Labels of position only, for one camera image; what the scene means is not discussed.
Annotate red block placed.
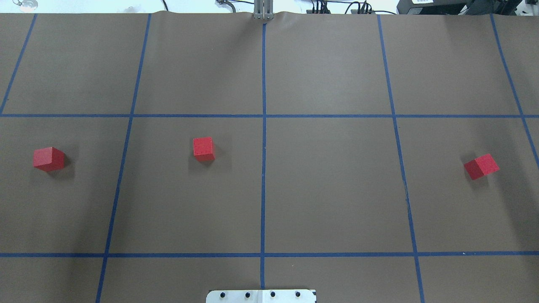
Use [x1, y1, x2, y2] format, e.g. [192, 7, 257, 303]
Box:
[192, 137, 216, 162]
[463, 154, 500, 180]
[33, 146, 65, 172]

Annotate black box with label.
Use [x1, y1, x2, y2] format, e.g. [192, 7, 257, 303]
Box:
[396, 0, 468, 15]

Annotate small round silver object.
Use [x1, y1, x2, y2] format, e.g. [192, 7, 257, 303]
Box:
[12, 0, 38, 12]

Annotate aluminium frame post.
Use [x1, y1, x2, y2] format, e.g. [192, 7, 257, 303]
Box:
[253, 0, 275, 21]

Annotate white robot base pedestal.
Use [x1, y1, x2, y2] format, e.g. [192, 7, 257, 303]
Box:
[205, 289, 317, 303]

